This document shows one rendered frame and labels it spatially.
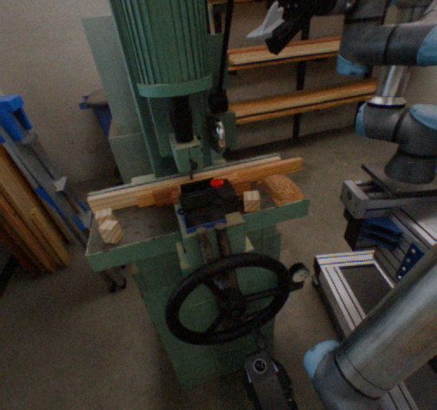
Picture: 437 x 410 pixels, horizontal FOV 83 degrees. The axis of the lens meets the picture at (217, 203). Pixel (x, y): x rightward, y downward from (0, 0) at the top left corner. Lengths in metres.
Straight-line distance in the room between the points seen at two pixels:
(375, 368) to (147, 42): 0.65
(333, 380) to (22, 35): 3.02
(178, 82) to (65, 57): 2.42
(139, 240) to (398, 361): 0.53
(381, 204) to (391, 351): 0.72
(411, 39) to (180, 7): 0.44
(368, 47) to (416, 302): 0.52
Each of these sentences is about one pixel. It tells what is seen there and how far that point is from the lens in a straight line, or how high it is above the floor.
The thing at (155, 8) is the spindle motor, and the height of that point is 1.35.
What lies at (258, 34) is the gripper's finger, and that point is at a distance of 0.56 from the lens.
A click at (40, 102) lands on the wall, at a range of 3.08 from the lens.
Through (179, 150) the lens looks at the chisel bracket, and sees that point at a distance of 0.65.
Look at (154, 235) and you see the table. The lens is 0.65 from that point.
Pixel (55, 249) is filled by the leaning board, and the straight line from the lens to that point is 2.06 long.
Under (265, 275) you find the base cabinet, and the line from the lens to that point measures 0.87.
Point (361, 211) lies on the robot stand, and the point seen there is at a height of 0.72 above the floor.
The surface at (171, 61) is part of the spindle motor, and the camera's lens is 0.58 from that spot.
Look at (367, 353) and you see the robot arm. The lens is 0.43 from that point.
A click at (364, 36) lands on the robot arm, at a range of 0.71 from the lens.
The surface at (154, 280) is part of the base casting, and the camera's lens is 0.74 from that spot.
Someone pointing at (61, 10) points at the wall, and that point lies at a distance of 2.95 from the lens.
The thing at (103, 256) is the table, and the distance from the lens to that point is 0.67.
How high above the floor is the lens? 1.31
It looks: 35 degrees down
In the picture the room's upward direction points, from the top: 6 degrees counter-clockwise
